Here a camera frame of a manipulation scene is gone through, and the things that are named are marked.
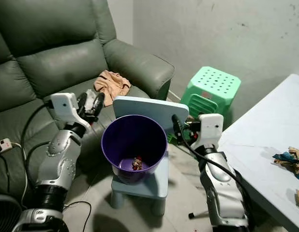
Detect green plastic stool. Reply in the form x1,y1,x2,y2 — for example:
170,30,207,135
168,66,242,145

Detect black round fan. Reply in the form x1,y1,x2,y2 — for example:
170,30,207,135
0,194,23,232

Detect white stand leg black foot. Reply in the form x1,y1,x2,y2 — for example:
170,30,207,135
188,209,214,220

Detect white table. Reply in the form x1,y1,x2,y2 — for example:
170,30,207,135
216,73,299,232

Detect purple plastic rubbish bin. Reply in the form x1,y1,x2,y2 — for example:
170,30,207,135
101,114,169,186

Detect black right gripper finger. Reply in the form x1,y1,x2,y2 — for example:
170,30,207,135
171,114,185,144

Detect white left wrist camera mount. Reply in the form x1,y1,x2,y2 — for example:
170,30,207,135
50,92,84,131

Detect crumpled peach cloth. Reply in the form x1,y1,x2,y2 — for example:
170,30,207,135
93,70,132,107

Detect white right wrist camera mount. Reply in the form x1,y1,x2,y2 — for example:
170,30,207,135
197,113,224,148

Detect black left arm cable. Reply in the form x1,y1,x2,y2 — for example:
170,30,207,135
20,100,54,190

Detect crumpled blue brown wrapper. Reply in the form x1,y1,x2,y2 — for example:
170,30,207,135
272,146,299,181

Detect light blue child chair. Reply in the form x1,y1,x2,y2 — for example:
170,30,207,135
110,95,190,217

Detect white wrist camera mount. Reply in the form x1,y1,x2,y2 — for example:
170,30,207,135
50,92,84,131
197,113,224,148

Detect white power strip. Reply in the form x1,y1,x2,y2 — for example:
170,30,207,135
0,138,14,155

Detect small brown red trash piece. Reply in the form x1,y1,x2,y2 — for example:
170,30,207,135
132,156,145,171

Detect grey-green leather sofa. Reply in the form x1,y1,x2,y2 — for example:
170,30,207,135
0,0,176,203

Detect thin black floor cable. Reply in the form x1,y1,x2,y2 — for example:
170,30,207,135
62,200,93,232

